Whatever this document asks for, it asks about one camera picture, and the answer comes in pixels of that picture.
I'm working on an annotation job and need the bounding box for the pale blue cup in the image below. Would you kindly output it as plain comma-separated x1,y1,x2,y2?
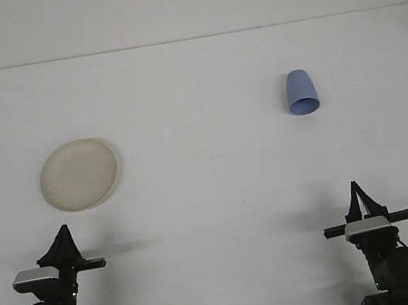
281,66,323,119

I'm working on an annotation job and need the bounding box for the pale round plate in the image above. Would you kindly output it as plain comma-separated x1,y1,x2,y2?
33,133,125,218

